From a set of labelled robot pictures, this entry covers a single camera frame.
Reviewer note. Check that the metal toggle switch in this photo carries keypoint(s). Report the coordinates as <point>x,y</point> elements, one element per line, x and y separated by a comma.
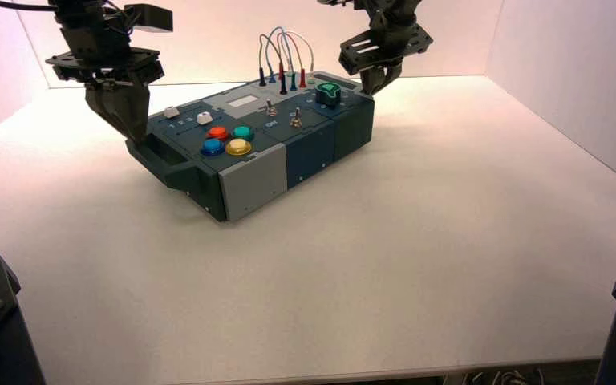
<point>271,109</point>
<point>296,120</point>

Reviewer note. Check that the white slider knob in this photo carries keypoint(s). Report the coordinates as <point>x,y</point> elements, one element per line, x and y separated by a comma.
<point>171,112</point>
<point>204,118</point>

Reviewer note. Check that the grey and blue control box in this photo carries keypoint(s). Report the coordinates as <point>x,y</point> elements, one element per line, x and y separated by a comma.
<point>308,154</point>

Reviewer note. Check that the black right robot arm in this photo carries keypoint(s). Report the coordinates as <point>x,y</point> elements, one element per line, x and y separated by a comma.
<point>387,6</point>

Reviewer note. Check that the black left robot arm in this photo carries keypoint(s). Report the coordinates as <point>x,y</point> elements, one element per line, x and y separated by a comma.
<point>82,10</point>

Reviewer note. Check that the grey display screen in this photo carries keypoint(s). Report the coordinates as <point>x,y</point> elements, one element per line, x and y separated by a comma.
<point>244,101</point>

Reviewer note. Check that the green push button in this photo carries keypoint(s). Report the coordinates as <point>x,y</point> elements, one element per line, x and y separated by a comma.
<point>243,133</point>

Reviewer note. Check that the red push button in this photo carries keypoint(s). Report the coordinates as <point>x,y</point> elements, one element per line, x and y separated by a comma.
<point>216,133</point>

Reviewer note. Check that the green rotary knob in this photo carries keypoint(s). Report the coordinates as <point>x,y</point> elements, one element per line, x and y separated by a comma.
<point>331,93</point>

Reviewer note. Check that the yellow push button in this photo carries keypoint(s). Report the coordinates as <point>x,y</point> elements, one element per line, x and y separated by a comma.
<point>238,147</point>

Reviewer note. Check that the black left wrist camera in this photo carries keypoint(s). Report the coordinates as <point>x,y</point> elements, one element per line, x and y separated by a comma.
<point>151,17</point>

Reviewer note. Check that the blue push button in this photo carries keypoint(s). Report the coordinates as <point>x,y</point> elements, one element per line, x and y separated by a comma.
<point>213,147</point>

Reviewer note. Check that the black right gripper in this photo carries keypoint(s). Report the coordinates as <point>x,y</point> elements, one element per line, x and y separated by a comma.
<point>387,45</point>

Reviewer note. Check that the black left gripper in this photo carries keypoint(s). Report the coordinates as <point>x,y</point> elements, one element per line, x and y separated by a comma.
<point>106,64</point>

